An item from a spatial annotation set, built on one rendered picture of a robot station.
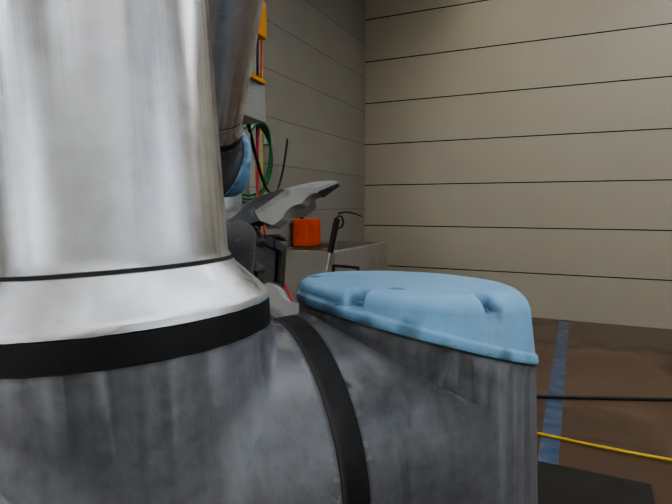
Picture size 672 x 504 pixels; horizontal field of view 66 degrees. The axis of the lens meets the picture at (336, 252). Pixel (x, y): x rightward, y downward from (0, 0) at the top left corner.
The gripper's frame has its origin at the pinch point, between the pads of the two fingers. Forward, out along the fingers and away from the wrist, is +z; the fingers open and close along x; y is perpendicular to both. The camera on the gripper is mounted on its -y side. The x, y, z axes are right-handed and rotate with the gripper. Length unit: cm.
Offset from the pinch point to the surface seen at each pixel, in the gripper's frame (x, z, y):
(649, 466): 55, 78, 248
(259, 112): -77, -66, 105
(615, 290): -72, 125, 548
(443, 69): -323, -43, 495
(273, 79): -227, -169, 317
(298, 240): -98, -164, 378
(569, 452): 51, 44, 251
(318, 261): -71, -132, 347
